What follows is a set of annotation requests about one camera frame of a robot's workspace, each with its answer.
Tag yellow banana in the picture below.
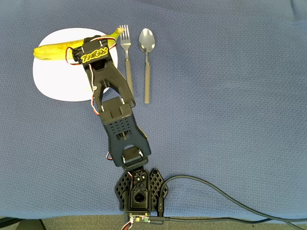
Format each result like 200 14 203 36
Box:
33 27 125 61

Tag white rounded plate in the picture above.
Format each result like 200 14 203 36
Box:
32 27 118 102

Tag blue-grey woven table cloth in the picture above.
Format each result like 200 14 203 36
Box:
0 0 307 222

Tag black stand legs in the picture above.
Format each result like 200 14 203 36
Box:
0 216 47 230

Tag red white gripper wire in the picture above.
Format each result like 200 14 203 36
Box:
65 46 82 67

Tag red white forearm wire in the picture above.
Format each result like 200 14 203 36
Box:
89 63 100 116

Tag fork with grey handle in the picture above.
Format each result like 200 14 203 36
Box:
119 24 134 96

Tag spoon with grey handle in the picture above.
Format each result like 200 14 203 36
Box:
138 28 156 104

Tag thick black looping cable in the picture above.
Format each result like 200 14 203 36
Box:
157 174 307 230

